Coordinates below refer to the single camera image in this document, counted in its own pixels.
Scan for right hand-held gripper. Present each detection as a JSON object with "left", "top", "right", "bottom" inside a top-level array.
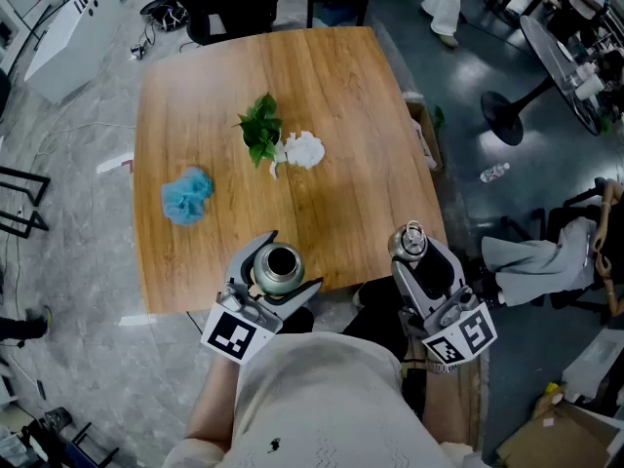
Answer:
[{"left": 391, "top": 235, "right": 499, "bottom": 367}]

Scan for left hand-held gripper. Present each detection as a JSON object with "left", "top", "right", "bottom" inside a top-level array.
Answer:
[{"left": 200, "top": 230, "right": 325, "bottom": 366}]

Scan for green bottle body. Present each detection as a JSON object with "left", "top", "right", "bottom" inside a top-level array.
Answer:
[{"left": 252, "top": 242, "right": 306, "bottom": 296}]

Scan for stainless steel bottle cap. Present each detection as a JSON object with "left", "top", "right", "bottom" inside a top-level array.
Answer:
[{"left": 387, "top": 219, "right": 429, "bottom": 262}]

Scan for person's right forearm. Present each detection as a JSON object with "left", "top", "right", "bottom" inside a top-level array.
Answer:
[{"left": 421, "top": 366, "right": 469, "bottom": 446}]

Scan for person's left forearm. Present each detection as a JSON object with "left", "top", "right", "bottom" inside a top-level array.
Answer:
[{"left": 184, "top": 356, "right": 243, "bottom": 452}]

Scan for person's black trousers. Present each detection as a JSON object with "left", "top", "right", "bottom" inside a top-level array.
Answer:
[{"left": 280, "top": 278, "right": 409, "bottom": 360}]

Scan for blue mesh bath sponge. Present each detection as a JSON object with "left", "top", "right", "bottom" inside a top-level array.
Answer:
[{"left": 161, "top": 166, "right": 215, "bottom": 227}]

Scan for person's cream shirt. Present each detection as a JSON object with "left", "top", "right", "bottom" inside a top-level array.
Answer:
[{"left": 163, "top": 331, "right": 488, "bottom": 468}]

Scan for clear plastic water bottle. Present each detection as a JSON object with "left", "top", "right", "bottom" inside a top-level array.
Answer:
[{"left": 480, "top": 162, "right": 512, "bottom": 183}]

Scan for crumpled white tissue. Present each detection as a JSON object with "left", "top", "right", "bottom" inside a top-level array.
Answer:
[{"left": 268, "top": 131, "right": 327, "bottom": 180}]

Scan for small open cardboard box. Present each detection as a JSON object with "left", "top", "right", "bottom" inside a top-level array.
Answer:
[{"left": 402, "top": 90, "right": 445, "bottom": 173}]

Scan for green potted plant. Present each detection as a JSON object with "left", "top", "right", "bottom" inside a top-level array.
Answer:
[{"left": 232, "top": 92, "right": 284, "bottom": 169}]

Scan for white foam box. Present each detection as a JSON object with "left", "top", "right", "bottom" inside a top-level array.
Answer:
[{"left": 560, "top": 328, "right": 624, "bottom": 399}]

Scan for large cardboard box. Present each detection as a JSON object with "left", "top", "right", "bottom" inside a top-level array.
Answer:
[{"left": 496, "top": 400, "right": 620, "bottom": 468}]

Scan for black folding chair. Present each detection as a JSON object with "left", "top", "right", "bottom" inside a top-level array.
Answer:
[{"left": 19, "top": 405, "right": 121, "bottom": 468}]

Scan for white cabinet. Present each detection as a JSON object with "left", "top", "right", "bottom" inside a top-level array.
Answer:
[{"left": 23, "top": 0, "right": 123, "bottom": 105}]

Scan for white floor cable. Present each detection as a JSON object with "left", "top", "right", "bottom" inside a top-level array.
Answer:
[{"left": 38, "top": 121, "right": 137, "bottom": 158}]

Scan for black metal frame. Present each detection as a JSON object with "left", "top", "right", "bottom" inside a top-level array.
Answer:
[{"left": 0, "top": 166, "right": 53, "bottom": 239}]

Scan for dark round pedestal table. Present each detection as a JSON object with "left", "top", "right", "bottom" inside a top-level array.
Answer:
[{"left": 481, "top": 15, "right": 604, "bottom": 146}]

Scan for black cable coil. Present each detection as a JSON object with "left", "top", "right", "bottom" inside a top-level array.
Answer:
[{"left": 139, "top": 0, "right": 189, "bottom": 33}]

